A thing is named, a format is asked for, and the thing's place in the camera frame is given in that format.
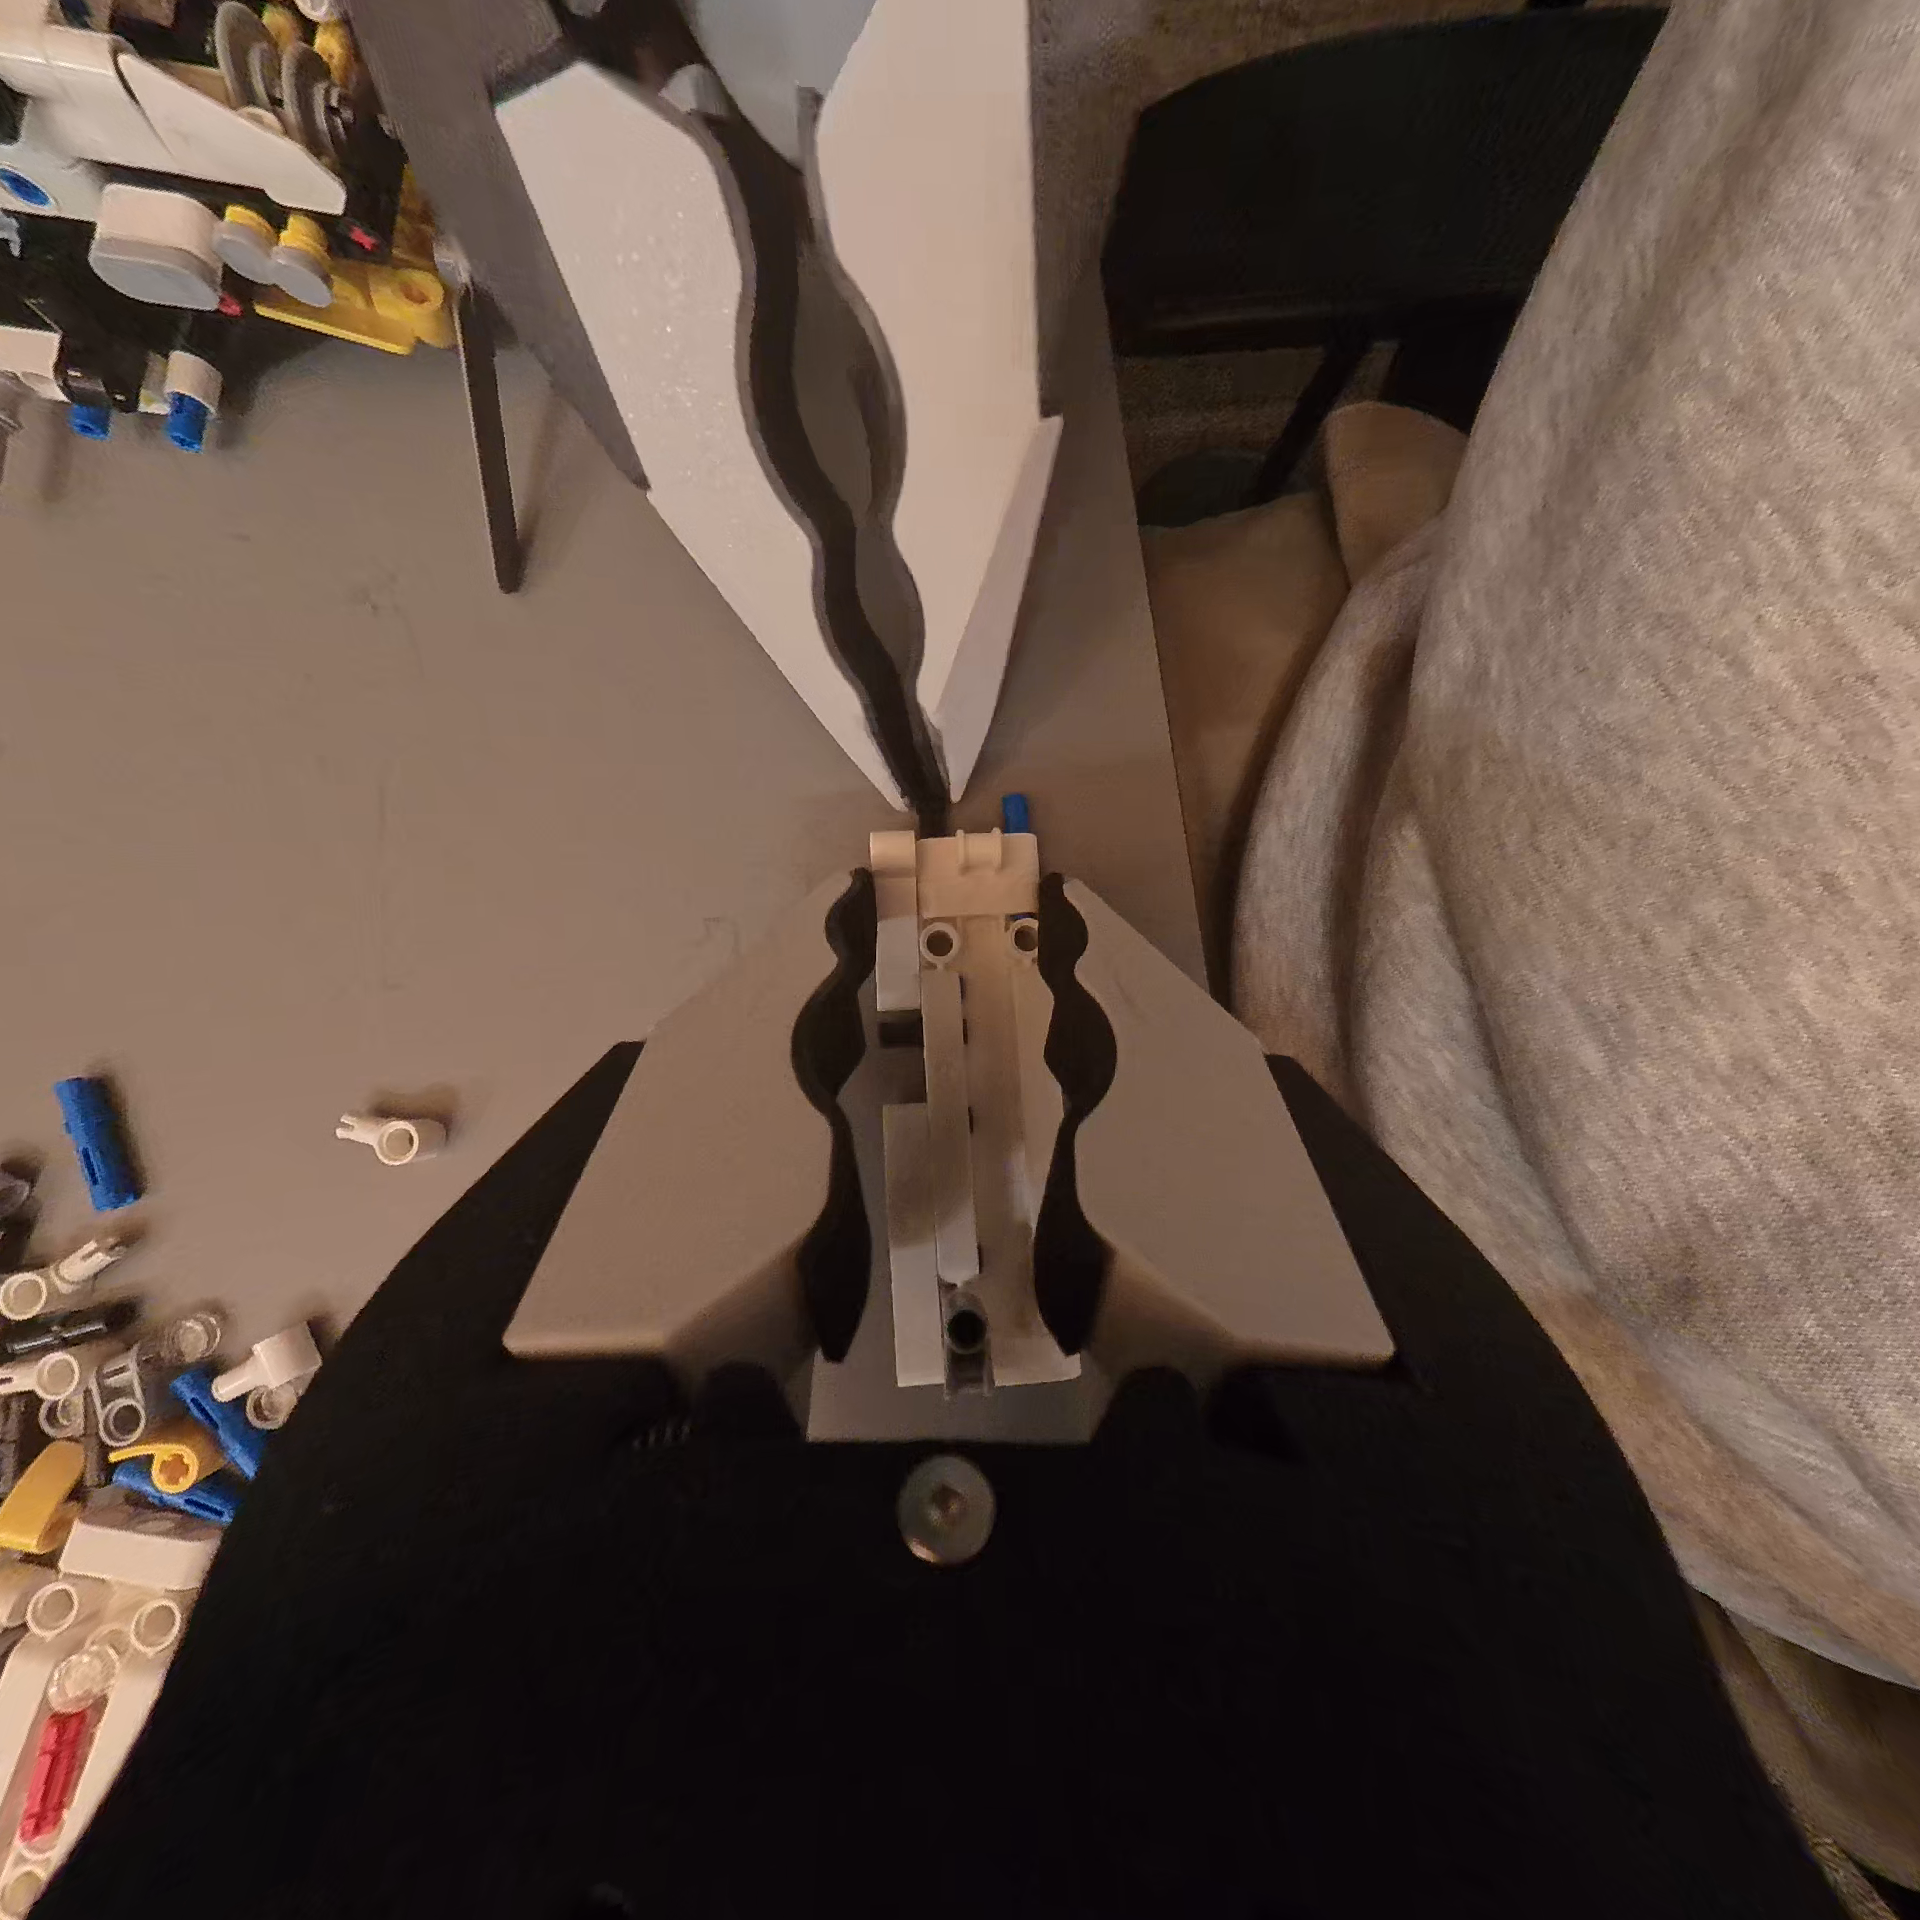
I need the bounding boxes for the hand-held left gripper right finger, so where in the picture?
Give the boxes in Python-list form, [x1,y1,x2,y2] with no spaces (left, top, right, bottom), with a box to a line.
[1032,874,1401,1393]

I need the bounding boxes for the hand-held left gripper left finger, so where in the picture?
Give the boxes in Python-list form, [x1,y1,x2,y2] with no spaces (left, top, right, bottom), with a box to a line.
[498,866,883,1402]

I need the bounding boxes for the pile of loose lego pieces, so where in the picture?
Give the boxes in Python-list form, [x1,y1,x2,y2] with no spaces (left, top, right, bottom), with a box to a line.
[0,1155,328,1895]

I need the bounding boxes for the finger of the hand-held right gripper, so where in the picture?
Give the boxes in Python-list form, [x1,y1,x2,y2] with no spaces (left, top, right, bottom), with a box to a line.
[349,0,936,819]
[703,0,1067,805]

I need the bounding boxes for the tan trousers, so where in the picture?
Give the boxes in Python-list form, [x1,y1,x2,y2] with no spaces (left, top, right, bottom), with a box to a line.
[1142,402,1920,1901]

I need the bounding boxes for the white black lego vehicle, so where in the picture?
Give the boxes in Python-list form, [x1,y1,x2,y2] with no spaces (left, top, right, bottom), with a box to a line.
[0,0,530,598]

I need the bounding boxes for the black chair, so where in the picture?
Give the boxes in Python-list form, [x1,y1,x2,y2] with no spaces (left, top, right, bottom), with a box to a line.
[1102,8,1671,513]

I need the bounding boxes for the white lego panel assembly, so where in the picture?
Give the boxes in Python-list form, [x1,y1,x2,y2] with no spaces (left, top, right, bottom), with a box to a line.
[867,792,1087,1402]

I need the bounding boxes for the blue lego pin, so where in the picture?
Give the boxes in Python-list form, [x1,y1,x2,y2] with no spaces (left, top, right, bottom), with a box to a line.
[55,1074,146,1215]

